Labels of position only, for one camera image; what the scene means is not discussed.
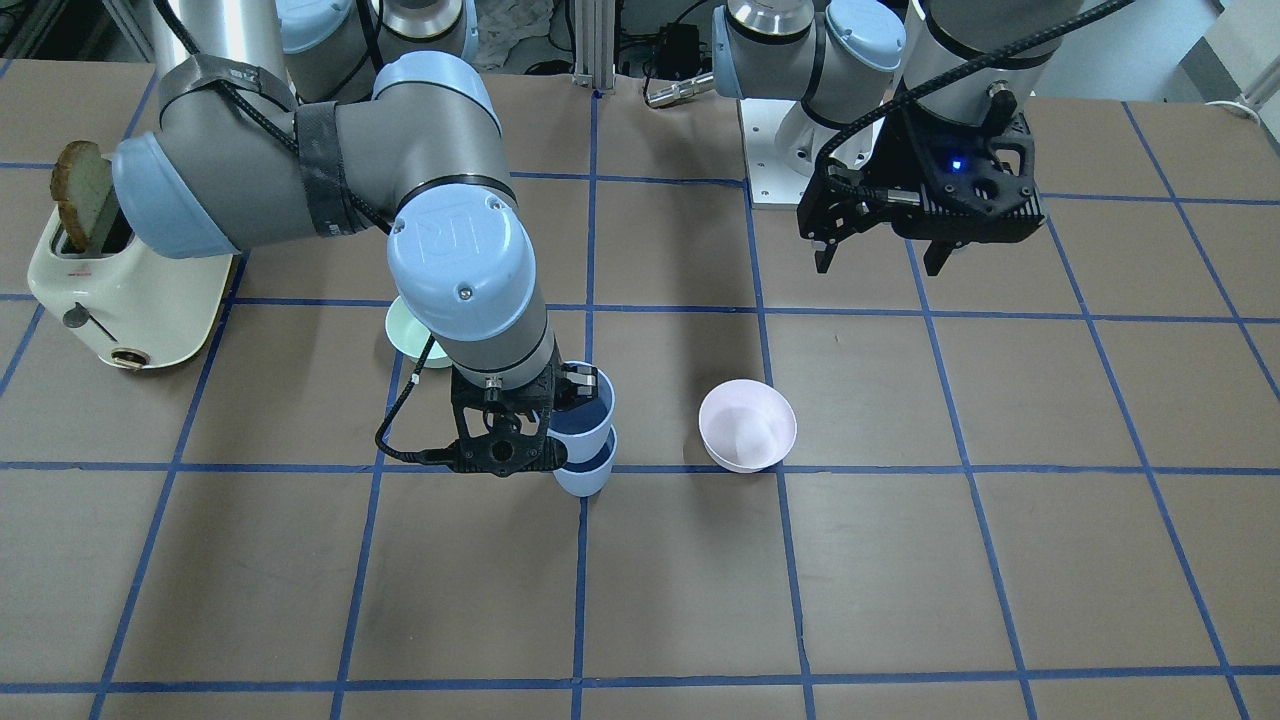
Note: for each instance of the black gripper body working arm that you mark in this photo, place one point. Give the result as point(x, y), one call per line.
point(573, 386)

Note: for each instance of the black gripper body idle arm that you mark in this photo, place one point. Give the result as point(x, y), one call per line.
point(905, 150)

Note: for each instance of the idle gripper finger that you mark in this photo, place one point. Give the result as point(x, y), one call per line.
point(937, 254)
point(827, 238)

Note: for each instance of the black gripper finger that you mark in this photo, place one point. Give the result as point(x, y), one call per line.
point(576, 385)

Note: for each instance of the blue cup carried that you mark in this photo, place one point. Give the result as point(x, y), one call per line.
point(584, 429)

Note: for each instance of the blue cup on table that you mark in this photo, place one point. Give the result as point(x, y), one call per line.
point(584, 479)

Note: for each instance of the mint green bowl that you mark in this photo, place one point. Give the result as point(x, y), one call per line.
point(410, 336)

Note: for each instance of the pink bowl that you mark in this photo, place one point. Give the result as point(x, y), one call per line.
point(746, 426)

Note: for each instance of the cream white toaster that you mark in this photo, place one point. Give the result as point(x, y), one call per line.
point(135, 309)

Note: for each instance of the bread slice in toaster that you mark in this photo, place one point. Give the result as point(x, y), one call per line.
point(82, 188)

